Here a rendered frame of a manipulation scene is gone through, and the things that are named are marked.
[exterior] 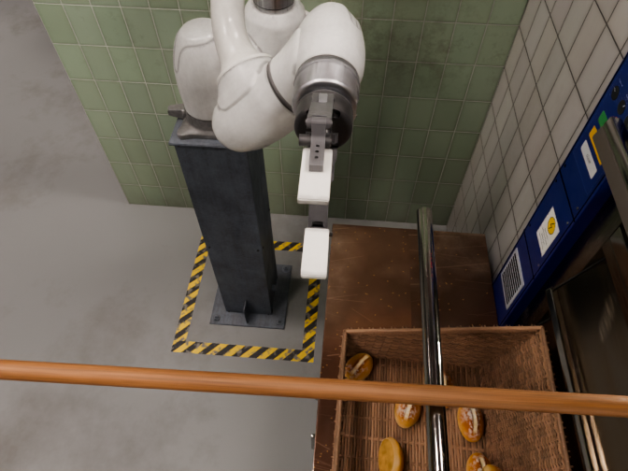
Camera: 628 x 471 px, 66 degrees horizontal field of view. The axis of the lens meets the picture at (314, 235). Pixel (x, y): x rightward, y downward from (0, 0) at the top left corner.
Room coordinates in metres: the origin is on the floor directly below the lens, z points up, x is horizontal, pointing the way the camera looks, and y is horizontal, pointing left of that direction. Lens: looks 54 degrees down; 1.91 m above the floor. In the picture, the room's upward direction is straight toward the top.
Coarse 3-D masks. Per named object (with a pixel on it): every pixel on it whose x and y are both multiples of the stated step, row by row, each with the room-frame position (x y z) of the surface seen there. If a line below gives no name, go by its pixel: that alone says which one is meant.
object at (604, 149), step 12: (600, 132) 0.56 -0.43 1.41; (600, 144) 0.54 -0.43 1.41; (600, 156) 0.52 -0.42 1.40; (612, 156) 0.50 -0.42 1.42; (612, 168) 0.48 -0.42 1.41; (612, 180) 0.47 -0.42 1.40; (612, 192) 0.45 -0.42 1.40; (624, 192) 0.43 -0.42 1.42; (624, 204) 0.42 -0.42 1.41; (624, 216) 0.40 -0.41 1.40; (624, 228) 0.39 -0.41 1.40
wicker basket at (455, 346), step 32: (352, 352) 0.55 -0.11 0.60; (384, 352) 0.53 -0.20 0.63; (416, 352) 0.53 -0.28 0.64; (448, 352) 0.52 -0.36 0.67; (480, 352) 0.51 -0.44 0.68; (512, 352) 0.49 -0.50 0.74; (544, 352) 0.44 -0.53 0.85; (480, 384) 0.46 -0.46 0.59; (512, 384) 0.42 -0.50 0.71; (544, 384) 0.37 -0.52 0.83; (352, 416) 0.37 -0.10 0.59; (384, 416) 0.37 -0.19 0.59; (448, 416) 0.37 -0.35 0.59; (512, 416) 0.34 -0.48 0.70; (544, 416) 0.31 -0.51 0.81; (416, 448) 0.29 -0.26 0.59; (480, 448) 0.29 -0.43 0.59; (512, 448) 0.27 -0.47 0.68; (544, 448) 0.25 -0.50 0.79
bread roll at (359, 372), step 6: (360, 354) 0.53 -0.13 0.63; (366, 354) 0.53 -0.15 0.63; (354, 360) 0.51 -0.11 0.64; (360, 360) 0.51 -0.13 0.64; (366, 360) 0.51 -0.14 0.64; (372, 360) 0.51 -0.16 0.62; (348, 366) 0.49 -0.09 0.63; (354, 366) 0.49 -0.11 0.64; (360, 366) 0.49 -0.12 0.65; (366, 366) 0.49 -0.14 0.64; (372, 366) 0.50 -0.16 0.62; (348, 372) 0.48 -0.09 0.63; (354, 372) 0.47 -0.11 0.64; (360, 372) 0.47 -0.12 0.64; (366, 372) 0.48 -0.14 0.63; (348, 378) 0.46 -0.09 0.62; (354, 378) 0.46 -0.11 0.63; (360, 378) 0.46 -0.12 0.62
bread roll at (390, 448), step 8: (384, 440) 0.30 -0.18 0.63; (392, 440) 0.30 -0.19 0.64; (384, 448) 0.28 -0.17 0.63; (392, 448) 0.28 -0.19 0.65; (400, 448) 0.28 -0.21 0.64; (384, 456) 0.27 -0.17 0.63; (392, 456) 0.26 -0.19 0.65; (400, 456) 0.26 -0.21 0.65; (384, 464) 0.25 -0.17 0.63; (392, 464) 0.24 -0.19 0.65; (400, 464) 0.24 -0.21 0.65
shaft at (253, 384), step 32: (96, 384) 0.25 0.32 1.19; (128, 384) 0.25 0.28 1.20; (160, 384) 0.25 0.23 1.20; (192, 384) 0.25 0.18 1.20; (224, 384) 0.25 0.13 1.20; (256, 384) 0.24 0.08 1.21; (288, 384) 0.24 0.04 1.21; (320, 384) 0.24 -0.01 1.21; (352, 384) 0.24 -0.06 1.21; (384, 384) 0.24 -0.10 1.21; (416, 384) 0.25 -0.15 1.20; (608, 416) 0.20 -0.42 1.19
